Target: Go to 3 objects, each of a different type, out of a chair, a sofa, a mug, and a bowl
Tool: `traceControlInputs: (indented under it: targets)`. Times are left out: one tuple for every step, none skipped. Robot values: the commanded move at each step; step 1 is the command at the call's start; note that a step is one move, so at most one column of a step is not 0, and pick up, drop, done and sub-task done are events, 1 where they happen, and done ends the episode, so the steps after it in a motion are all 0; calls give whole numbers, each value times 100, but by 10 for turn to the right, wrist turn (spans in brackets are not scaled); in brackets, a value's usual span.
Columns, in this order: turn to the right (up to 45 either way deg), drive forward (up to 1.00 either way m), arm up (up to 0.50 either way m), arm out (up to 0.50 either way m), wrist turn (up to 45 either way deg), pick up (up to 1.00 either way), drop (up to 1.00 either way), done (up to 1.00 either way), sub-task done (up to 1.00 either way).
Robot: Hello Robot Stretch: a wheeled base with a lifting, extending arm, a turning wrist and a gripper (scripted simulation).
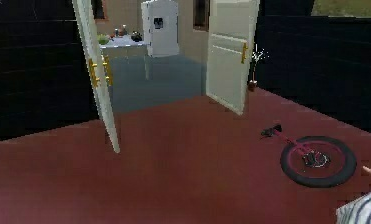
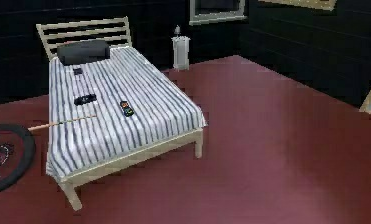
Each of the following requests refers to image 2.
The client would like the thin wooden stick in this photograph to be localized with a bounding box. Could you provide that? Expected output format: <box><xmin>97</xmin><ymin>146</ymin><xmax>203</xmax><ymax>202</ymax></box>
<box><xmin>27</xmin><ymin>114</ymin><xmax>98</xmax><ymax>132</ymax></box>

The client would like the black remote control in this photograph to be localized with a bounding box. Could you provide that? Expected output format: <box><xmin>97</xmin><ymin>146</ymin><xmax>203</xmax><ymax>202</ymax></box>
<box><xmin>73</xmin><ymin>93</ymin><xmax>97</xmax><ymax>107</ymax></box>

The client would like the beige furniture corner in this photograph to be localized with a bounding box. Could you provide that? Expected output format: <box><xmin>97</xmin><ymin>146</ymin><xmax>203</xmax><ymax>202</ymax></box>
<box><xmin>359</xmin><ymin>80</ymin><xmax>371</xmax><ymax>118</ymax></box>

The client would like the striped bed with wooden frame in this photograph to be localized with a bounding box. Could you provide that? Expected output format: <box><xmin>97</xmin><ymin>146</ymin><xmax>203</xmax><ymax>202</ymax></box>
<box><xmin>35</xmin><ymin>16</ymin><xmax>208</xmax><ymax>212</ymax></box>

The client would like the black round wheel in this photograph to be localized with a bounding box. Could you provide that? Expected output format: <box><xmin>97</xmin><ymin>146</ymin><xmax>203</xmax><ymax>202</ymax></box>
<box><xmin>0</xmin><ymin>124</ymin><xmax>37</xmax><ymax>194</ymax></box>

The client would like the white side table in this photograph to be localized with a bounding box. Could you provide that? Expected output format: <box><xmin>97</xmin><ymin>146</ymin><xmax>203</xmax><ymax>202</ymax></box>
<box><xmin>171</xmin><ymin>35</ymin><xmax>191</xmax><ymax>71</ymax></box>

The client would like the dark grey pillow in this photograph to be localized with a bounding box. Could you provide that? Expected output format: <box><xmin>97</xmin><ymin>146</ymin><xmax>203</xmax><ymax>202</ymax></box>
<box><xmin>56</xmin><ymin>39</ymin><xmax>111</xmax><ymax>66</ymax></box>

